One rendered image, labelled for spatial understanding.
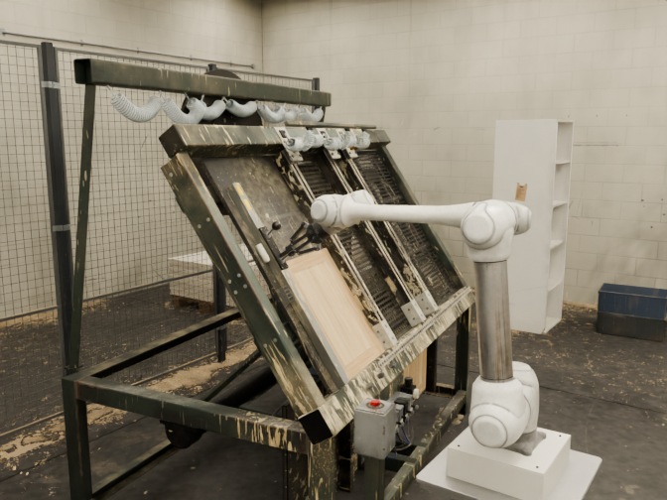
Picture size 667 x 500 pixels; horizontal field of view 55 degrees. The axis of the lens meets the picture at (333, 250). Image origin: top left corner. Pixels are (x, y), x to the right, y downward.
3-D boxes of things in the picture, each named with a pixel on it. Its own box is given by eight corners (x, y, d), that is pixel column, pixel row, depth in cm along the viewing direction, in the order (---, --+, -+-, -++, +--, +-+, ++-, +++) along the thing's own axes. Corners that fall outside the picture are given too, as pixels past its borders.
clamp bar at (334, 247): (380, 352, 299) (422, 331, 288) (258, 139, 309) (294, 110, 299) (387, 346, 308) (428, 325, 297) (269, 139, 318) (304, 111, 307)
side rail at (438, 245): (451, 294, 426) (465, 287, 421) (368, 155, 436) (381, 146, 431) (454, 292, 433) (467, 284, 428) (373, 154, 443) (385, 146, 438)
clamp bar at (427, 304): (424, 316, 358) (460, 298, 347) (321, 139, 369) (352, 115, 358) (429, 312, 367) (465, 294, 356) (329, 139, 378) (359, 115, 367)
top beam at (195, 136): (169, 160, 245) (186, 145, 240) (156, 137, 246) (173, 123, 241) (380, 150, 440) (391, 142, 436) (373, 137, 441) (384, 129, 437)
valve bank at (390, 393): (392, 472, 252) (393, 416, 248) (359, 464, 259) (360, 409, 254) (430, 423, 297) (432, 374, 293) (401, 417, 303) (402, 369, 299)
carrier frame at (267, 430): (329, 627, 247) (328, 429, 233) (72, 533, 307) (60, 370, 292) (467, 412, 442) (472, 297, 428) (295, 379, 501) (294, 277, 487)
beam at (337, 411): (313, 446, 237) (334, 437, 232) (297, 418, 238) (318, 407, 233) (463, 307, 432) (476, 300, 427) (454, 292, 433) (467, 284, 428)
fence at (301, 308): (337, 388, 257) (344, 385, 256) (225, 187, 266) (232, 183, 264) (342, 384, 262) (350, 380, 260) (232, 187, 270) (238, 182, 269)
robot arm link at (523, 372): (542, 420, 222) (545, 359, 218) (530, 440, 206) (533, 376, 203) (496, 411, 230) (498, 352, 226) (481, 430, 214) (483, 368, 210)
